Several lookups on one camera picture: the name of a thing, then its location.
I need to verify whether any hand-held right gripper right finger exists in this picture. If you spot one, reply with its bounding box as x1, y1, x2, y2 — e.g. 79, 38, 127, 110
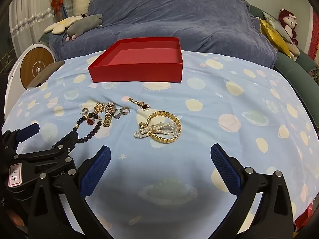
211, 144, 293, 239

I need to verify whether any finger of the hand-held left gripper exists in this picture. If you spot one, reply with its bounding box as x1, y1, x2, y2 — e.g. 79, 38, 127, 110
14, 123, 40, 144
52, 130, 81, 153

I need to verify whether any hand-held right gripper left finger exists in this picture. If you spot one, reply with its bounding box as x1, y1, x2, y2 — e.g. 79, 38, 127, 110
28, 145, 111, 239

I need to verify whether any dark bead bracelet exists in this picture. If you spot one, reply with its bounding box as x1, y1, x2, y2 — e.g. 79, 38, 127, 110
73, 113, 103, 145

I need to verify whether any gold watch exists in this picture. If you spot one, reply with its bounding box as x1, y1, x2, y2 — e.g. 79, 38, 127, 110
103, 103, 115, 128

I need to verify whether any pearl bracelet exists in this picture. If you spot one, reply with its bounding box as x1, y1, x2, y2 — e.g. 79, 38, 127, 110
134, 122, 176, 138

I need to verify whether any gold chain bangle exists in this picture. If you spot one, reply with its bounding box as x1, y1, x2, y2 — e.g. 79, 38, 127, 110
146, 111, 182, 143

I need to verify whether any gold clover charm bracelet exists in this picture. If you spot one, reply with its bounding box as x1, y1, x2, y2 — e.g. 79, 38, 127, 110
128, 98, 151, 110

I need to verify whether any red cardboard box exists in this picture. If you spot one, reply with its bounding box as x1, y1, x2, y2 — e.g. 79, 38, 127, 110
88, 37, 183, 83

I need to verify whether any person's left hand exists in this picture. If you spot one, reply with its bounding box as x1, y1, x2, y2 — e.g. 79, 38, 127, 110
6, 209, 25, 232

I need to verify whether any blue planet print tablecloth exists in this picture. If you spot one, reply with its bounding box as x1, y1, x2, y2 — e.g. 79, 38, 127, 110
2, 50, 319, 239

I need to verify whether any brown leather pad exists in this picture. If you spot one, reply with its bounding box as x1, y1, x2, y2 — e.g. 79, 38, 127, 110
26, 61, 65, 88

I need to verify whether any round white wood-faced device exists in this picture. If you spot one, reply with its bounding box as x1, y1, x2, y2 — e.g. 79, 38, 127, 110
5, 43, 55, 90

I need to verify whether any red cardboard piece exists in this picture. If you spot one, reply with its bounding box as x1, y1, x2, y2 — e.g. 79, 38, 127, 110
294, 203, 313, 229

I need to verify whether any flower shaped cushion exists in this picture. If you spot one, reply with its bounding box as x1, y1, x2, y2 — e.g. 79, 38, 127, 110
44, 16, 84, 34

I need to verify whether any grey plush toy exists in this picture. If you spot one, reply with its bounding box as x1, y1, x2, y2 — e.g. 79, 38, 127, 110
66, 14, 103, 41

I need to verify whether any white sheer curtain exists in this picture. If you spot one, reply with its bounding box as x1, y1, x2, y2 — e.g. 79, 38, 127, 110
9, 0, 68, 55

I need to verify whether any green sofa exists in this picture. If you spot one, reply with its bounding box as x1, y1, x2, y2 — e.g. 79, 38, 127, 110
249, 4, 319, 120

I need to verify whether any red bow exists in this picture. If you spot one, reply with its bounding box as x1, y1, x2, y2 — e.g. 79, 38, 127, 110
51, 0, 63, 13

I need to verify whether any cream plush toy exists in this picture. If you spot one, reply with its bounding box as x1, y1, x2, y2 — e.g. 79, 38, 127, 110
287, 43, 301, 56

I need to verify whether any gold cushion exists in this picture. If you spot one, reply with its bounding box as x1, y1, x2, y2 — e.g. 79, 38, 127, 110
259, 19, 293, 58

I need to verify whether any grey-green cushion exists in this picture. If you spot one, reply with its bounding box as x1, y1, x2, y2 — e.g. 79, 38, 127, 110
262, 12, 293, 44

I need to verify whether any blue-grey blanket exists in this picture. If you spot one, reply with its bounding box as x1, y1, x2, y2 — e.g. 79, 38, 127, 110
48, 0, 278, 68

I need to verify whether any red monkey plush toy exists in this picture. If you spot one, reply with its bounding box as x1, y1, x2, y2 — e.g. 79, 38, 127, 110
278, 8, 299, 46

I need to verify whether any red wall hanging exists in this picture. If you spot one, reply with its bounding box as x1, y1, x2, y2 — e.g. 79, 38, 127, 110
308, 12, 319, 60

